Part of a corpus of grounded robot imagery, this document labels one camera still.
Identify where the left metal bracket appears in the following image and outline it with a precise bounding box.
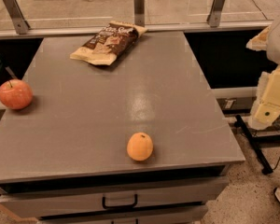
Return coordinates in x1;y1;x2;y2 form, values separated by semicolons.
2;0;30;35

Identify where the black metal stand leg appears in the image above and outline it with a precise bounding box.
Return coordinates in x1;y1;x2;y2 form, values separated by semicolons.
234;115;280;175

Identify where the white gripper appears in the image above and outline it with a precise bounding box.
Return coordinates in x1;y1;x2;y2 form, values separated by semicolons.
246;15;280;130

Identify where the brown chip bag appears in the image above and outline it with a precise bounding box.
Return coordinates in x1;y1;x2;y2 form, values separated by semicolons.
70;21;147;65

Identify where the right metal bracket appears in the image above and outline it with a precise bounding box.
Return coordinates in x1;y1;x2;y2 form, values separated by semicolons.
206;0;226;27

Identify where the red apple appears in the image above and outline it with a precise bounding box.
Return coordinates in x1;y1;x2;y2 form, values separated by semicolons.
0;79;33;110

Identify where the upper grey drawer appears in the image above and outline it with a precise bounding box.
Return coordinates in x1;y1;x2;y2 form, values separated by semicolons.
0;176;228;217

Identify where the grey drawer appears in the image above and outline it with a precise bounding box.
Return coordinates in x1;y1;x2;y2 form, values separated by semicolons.
37;205;207;224
0;176;228;217

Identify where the middle metal bracket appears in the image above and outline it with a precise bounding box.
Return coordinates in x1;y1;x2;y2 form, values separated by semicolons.
133;0;145;26

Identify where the metal bracket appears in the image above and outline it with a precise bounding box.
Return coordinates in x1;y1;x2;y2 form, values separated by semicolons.
133;0;145;26
2;0;30;35
206;0;226;27

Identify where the lower grey drawer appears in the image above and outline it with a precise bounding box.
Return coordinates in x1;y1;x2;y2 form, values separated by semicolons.
37;205;207;224

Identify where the orange fruit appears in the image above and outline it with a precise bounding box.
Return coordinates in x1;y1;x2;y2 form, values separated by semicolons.
127;133;153;161

